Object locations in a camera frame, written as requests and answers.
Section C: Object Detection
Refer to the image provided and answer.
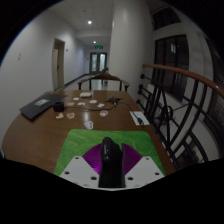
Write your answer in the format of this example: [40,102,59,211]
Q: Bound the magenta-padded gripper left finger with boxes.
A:
[59,143,103,188]

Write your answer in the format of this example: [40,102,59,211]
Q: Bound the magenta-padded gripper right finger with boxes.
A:
[121,143,165,189]

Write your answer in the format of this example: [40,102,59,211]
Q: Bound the black computer mouse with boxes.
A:
[98,136,127,189]

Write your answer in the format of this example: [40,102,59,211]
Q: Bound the green mouse pad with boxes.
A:
[53,128,166,177]

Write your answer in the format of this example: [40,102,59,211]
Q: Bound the white outlined sticker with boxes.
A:
[83,120,95,131]

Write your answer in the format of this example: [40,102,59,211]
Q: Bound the small black box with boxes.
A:
[52,101,65,113]

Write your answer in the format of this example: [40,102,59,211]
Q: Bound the black railing with wooden handrail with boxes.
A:
[135,63,224,171]

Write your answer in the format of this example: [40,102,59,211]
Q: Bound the black closed laptop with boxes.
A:
[19,93,69,121]

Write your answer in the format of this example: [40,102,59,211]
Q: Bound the small white box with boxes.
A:
[79,91,93,99]

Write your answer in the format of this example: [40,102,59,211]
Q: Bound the wooden armchair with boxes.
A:
[77,73,131,93]

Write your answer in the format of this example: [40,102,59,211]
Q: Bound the tall dark window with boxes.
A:
[153,34,191,102]

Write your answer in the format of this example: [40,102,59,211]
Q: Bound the white side door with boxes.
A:
[51,37,66,91]

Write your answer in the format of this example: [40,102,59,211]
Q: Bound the glass double door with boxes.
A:
[89,52,108,75]

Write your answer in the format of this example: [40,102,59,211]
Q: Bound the ceiling lights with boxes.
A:
[86,19,98,45]

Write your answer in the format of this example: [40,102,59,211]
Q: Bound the dark transom window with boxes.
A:
[151,6,183,32]

